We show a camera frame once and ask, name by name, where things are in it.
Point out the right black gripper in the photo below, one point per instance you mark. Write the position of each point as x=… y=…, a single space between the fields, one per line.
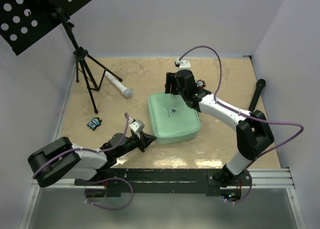
x=171 y=79

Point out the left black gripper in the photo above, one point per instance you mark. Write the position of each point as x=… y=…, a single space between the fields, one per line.
x=145 y=140

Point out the mint green medicine case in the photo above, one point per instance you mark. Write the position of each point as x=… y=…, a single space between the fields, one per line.
x=172 y=121

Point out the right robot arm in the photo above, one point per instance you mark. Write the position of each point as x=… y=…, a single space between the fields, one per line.
x=253 y=135

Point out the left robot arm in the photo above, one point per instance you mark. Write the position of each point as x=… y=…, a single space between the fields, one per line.
x=62 y=159

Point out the red owl toy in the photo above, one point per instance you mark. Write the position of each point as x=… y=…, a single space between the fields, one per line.
x=201 y=84

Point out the white microphone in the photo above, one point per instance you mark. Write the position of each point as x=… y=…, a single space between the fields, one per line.
x=125 y=91

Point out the blue owl toy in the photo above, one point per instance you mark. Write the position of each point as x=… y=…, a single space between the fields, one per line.
x=94 y=123

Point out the black microphone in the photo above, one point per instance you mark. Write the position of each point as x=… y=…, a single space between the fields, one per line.
x=259 y=86

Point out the black perforated music stand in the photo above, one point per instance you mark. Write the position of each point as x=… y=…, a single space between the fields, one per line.
x=24 y=22

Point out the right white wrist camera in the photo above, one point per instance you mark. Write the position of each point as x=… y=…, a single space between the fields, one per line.
x=182 y=64

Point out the black base frame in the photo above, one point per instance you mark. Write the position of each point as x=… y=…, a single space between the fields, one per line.
x=212 y=182

